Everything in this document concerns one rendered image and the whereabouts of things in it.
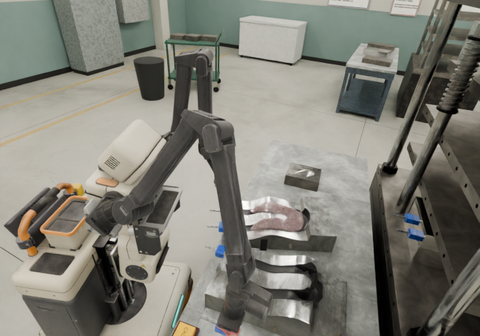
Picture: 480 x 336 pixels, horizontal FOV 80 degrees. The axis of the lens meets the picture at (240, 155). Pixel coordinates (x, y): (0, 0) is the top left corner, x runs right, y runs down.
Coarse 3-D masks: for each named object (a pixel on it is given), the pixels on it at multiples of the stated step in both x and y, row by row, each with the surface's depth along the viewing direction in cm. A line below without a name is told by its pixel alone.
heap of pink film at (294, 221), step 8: (256, 208) 143; (264, 208) 140; (272, 208) 139; (280, 208) 141; (288, 208) 143; (288, 216) 138; (296, 216) 138; (256, 224) 133; (264, 224) 131; (272, 224) 130; (280, 224) 130; (288, 224) 131; (296, 224) 134
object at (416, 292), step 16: (384, 176) 189; (400, 176) 190; (384, 192) 174; (400, 192) 175; (416, 192) 176; (384, 208) 162; (384, 224) 155; (400, 224) 152; (384, 240) 149; (400, 240) 143; (400, 256) 135; (400, 272) 127; (416, 272) 127; (432, 272) 128; (400, 288) 120; (416, 288) 121; (432, 288) 121; (448, 288) 121; (400, 304) 115; (416, 304) 115; (432, 304) 115; (400, 320) 109; (416, 320) 109; (464, 320) 110
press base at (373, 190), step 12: (372, 180) 209; (372, 192) 201; (372, 204) 191; (372, 216) 184; (372, 228) 178; (384, 252) 144; (384, 264) 140; (384, 276) 137; (384, 288) 133; (384, 300) 129; (384, 312) 126; (384, 324) 123
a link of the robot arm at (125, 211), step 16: (192, 112) 73; (176, 128) 77; (192, 128) 74; (224, 128) 72; (176, 144) 77; (192, 144) 79; (160, 160) 80; (176, 160) 80; (144, 176) 83; (160, 176) 81; (144, 192) 83; (112, 208) 86; (128, 208) 83
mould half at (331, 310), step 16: (256, 256) 119; (272, 256) 119; (288, 256) 117; (304, 256) 114; (256, 272) 112; (208, 288) 105; (224, 288) 105; (272, 288) 106; (288, 288) 103; (304, 288) 102; (336, 288) 111; (208, 304) 106; (272, 304) 100; (288, 304) 98; (304, 304) 97; (320, 304) 105; (336, 304) 105; (256, 320) 101; (272, 320) 98; (288, 320) 95; (304, 320) 93; (320, 320) 100; (336, 320) 100
